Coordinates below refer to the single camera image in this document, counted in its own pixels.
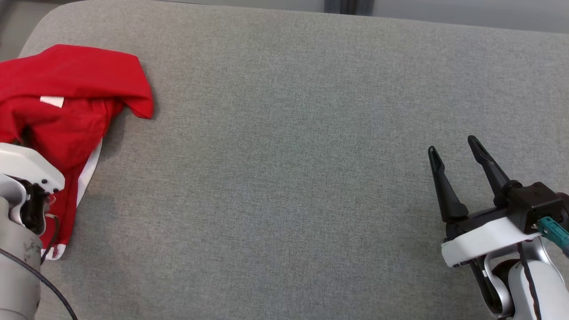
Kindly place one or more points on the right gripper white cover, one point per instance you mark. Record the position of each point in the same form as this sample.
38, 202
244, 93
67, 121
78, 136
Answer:
484, 240

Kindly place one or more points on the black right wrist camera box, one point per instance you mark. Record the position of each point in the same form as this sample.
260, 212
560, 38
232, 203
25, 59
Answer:
538, 200

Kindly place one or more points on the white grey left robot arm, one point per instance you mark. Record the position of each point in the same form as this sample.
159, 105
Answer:
15, 266

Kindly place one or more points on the teal right camera connector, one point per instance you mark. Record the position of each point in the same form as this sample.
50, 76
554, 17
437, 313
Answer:
553, 231

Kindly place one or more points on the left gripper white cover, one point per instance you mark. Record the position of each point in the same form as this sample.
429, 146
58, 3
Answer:
31, 162

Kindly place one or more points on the red shorts with white stripe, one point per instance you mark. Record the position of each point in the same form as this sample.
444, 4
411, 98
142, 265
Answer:
66, 75

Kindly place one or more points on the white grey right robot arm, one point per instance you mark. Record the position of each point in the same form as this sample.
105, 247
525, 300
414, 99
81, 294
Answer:
551, 289

